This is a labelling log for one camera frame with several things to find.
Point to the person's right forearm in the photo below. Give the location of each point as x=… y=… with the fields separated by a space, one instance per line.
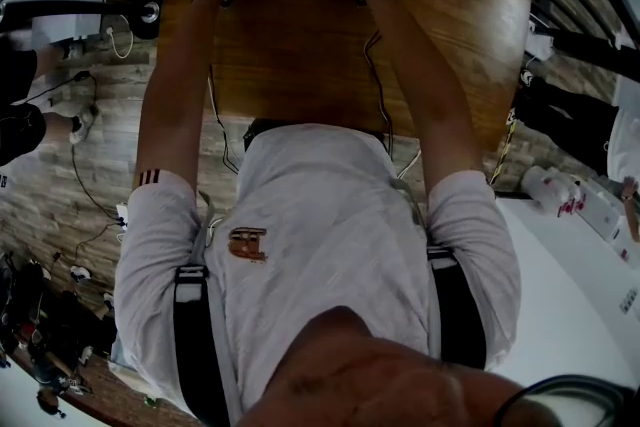
x=430 y=105

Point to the person's left forearm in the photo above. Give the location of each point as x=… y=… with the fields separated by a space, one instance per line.
x=170 y=105

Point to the black stand with round base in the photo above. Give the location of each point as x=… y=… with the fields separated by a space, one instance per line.
x=142 y=27

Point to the white box appliance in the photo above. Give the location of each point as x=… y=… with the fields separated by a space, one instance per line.
x=65 y=20

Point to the person's dark trousers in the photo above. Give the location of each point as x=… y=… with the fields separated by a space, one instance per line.
x=270 y=125

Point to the white adapter box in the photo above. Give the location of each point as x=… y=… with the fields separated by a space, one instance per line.
x=539 y=40

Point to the white charger plug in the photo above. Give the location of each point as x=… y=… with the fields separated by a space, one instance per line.
x=617 y=40

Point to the person's white shirt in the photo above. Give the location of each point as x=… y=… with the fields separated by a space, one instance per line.
x=325 y=215

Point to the white power strip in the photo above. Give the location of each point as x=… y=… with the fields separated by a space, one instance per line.
x=122 y=215

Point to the white bag red print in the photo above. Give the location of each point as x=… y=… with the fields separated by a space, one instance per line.
x=547 y=187

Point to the white flat box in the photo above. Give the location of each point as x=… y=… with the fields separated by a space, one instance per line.
x=605 y=215

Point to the pile of dark bags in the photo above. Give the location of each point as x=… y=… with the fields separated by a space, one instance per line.
x=55 y=315

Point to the light blue plastic bag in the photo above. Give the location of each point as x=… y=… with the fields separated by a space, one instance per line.
x=119 y=355

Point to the person's face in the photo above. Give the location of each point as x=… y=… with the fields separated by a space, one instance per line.
x=375 y=380

